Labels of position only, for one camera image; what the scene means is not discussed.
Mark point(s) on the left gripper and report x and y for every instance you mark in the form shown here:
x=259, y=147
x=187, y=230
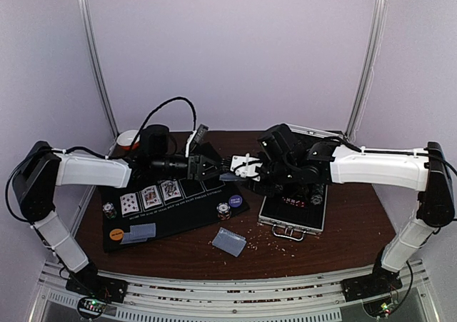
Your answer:
x=196, y=163

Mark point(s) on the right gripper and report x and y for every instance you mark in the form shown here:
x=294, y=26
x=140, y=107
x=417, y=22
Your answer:
x=262, y=170

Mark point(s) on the chip row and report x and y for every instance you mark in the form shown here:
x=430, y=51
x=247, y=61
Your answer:
x=317, y=192

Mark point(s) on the playing card deck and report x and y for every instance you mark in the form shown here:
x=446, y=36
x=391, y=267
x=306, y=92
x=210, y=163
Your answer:
x=226, y=174

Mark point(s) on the face-up community card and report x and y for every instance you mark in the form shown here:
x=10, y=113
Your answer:
x=170, y=190
x=151, y=197
x=129, y=204

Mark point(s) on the purple small blind button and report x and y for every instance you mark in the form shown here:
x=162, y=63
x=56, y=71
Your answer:
x=235, y=201

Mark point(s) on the poker chip stack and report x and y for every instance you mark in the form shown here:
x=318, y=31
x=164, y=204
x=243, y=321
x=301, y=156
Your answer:
x=109, y=210
x=223, y=211

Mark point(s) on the aluminium poker case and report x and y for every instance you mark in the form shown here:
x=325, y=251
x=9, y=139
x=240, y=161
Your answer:
x=292, y=222

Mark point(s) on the black poker mat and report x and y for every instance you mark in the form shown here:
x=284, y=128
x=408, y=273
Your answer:
x=196, y=207

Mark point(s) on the orange big blind button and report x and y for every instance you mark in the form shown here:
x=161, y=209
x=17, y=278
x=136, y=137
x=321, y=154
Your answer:
x=116, y=234

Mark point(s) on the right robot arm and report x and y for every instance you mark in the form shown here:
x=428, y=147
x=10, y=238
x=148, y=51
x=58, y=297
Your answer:
x=332, y=160

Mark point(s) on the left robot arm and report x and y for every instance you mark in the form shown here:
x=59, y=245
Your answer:
x=35, y=178

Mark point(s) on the red dice in case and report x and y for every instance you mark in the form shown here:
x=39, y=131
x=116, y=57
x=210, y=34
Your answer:
x=296, y=202

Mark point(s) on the orange white bowl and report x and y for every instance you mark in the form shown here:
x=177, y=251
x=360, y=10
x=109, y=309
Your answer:
x=125, y=139

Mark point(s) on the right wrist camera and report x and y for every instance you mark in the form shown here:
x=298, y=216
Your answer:
x=277, y=141

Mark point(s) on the right aluminium frame post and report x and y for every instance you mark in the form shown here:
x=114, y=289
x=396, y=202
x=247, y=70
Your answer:
x=367, y=71

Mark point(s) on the aluminium frame post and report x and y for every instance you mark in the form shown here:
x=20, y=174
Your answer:
x=96, y=66
x=367, y=71

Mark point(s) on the left aluminium frame post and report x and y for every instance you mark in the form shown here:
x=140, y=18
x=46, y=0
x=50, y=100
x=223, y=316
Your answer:
x=96, y=66

